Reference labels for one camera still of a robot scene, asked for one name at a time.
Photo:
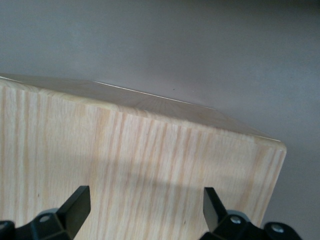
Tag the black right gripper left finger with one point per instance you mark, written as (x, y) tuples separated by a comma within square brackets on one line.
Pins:
[(72, 212)]

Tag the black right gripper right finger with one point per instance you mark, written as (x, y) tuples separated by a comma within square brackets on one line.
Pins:
[(217, 220)]

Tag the wooden drawer cabinet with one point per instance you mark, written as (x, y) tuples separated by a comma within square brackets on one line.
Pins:
[(150, 162)]

